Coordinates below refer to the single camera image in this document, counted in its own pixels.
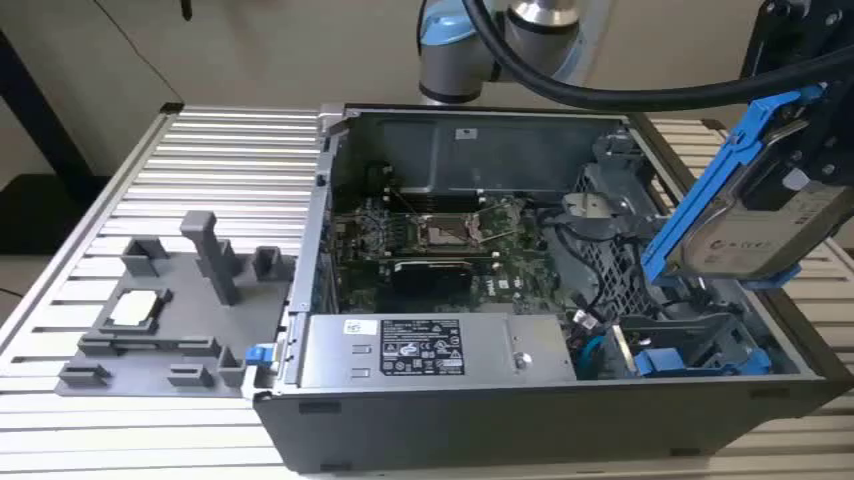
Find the grey parts rack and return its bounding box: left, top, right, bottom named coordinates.
left=53, top=209, right=298, bottom=399

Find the silver CPU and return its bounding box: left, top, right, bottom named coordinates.
left=109, top=289, right=166, bottom=325

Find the black graphics card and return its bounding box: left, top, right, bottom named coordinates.
left=377, top=257, right=478, bottom=309

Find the grey perforated metal bracket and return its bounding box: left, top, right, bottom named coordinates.
left=542, top=132, right=675, bottom=321

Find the blue wire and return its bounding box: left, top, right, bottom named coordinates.
left=574, top=333, right=606, bottom=380

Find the green motherboard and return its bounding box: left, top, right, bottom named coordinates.
left=330, top=192, right=568, bottom=316

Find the black wire white connector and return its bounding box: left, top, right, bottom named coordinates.
left=564, top=308, right=602, bottom=332

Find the CPU socket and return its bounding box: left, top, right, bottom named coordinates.
left=412, top=212, right=482, bottom=250

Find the black stand frame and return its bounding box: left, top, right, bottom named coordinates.
left=0, top=27, right=111, bottom=254

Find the hard disk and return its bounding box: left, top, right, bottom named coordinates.
left=632, top=347, right=769, bottom=380
left=639, top=83, right=854, bottom=292

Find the silver power supply unit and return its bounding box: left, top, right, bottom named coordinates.
left=292, top=313, right=578, bottom=389

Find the thick black cable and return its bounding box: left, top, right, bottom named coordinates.
left=458, top=0, right=854, bottom=112

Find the black open PC case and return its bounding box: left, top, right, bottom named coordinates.
left=250, top=102, right=854, bottom=474

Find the metal socket cover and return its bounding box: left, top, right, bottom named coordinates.
left=469, top=196, right=529, bottom=242

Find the thin black wall wire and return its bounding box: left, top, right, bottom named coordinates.
left=90, top=0, right=182, bottom=104

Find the silver metal hinge latch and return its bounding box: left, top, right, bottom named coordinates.
left=561, top=192, right=633, bottom=222

